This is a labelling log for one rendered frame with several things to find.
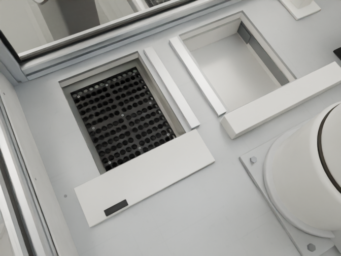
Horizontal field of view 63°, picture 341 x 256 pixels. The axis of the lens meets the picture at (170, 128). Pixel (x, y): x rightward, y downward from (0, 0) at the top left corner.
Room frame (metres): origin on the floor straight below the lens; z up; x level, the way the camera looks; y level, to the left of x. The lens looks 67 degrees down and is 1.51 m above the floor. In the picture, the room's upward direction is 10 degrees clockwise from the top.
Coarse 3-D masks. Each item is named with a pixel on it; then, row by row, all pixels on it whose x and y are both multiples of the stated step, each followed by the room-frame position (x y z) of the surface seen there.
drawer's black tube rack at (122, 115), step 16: (128, 80) 0.38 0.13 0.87; (80, 96) 0.30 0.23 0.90; (96, 96) 0.31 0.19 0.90; (112, 96) 0.31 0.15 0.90; (128, 96) 0.32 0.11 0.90; (144, 96) 0.33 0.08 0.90; (80, 112) 0.26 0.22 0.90; (96, 112) 0.26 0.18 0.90; (112, 112) 0.27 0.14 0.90; (128, 112) 0.28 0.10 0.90; (144, 112) 0.30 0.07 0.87; (96, 128) 0.22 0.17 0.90; (112, 128) 0.23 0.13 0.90; (128, 128) 0.24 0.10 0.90; (144, 128) 0.24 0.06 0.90; (160, 128) 0.26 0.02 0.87; (96, 144) 0.19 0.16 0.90; (112, 144) 0.19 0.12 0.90; (128, 144) 0.20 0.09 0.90; (144, 144) 0.21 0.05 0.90; (160, 144) 0.21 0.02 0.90; (112, 160) 0.16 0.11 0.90; (128, 160) 0.16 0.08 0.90
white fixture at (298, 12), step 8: (280, 0) 0.67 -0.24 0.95; (288, 0) 0.67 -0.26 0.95; (296, 0) 0.66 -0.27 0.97; (304, 0) 0.65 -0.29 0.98; (312, 0) 0.67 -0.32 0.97; (288, 8) 0.65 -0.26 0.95; (296, 8) 0.65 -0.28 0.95; (304, 8) 0.65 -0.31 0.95; (312, 8) 0.66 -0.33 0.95; (320, 8) 0.67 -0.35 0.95; (296, 16) 0.62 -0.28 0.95; (304, 16) 0.63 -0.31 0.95
